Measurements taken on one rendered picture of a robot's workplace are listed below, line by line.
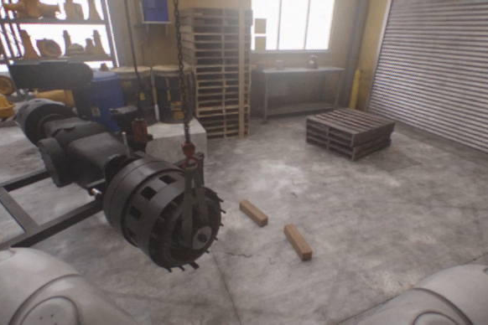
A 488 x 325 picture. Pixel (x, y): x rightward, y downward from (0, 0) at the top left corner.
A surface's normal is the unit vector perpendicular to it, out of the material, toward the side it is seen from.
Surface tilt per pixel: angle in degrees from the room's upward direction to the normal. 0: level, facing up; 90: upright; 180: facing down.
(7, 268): 3
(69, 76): 90
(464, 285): 14
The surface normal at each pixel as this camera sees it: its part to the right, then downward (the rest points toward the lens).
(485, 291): 0.04, -0.88
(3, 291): -0.15, -0.65
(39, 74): 0.37, 0.43
